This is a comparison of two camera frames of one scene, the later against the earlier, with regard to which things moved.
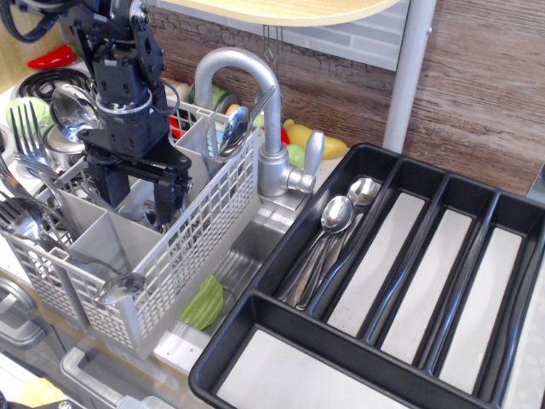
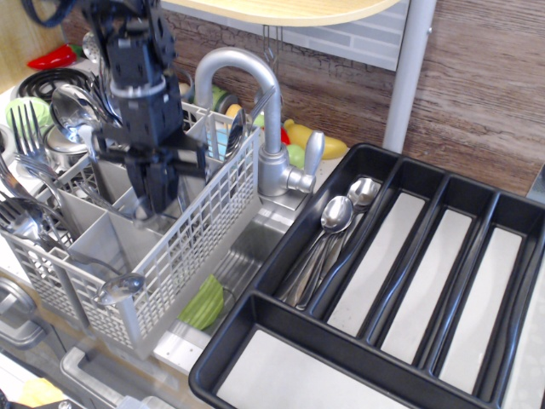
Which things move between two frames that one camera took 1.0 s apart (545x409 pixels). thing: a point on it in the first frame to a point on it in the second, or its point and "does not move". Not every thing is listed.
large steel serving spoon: (73, 112) does not move
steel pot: (60, 150) does not move
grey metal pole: (409, 72) does not move
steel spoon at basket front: (118, 287) does not move
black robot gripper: (135, 137) to (152, 129)
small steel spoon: (149, 209) to (140, 213)
